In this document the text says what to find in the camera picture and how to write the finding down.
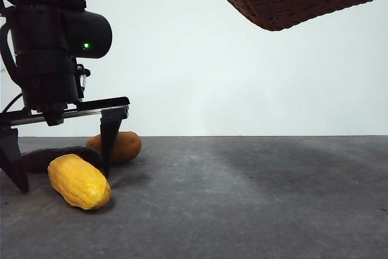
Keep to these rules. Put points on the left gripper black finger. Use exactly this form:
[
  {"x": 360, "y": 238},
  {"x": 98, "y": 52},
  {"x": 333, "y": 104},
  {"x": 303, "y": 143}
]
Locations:
[
  {"x": 13, "y": 162},
  {"x": 110, "y": 131}
]

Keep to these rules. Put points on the brown potato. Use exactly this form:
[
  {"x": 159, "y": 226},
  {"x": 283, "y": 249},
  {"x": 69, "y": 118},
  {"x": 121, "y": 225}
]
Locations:
[{"x": 125, "y": 146}]

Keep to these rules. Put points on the purple eggplant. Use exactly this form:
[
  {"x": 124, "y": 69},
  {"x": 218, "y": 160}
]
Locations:
[{"x": 36, "y": 161}]

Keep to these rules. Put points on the yellow corn cob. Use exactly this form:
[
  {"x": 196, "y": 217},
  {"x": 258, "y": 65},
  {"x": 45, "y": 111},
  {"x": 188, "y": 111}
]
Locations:
[{"x": 78, "y": 183}]

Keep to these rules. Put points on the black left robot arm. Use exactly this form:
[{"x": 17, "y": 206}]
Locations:
[{"x": 45, "y": 28}]

